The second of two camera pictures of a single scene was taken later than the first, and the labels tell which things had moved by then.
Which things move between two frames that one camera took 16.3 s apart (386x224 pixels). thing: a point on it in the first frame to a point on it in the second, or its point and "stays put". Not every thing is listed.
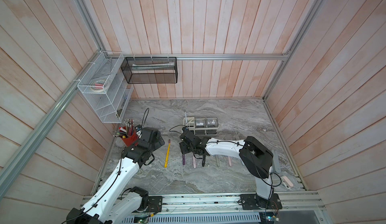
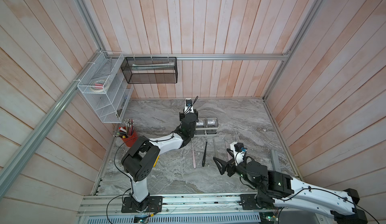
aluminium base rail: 299,208 stays put
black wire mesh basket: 150,70 stays put
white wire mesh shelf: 105,86 stays put
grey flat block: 276,162 stays put
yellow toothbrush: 167,153 to 156,161
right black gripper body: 185,149 to 243,170
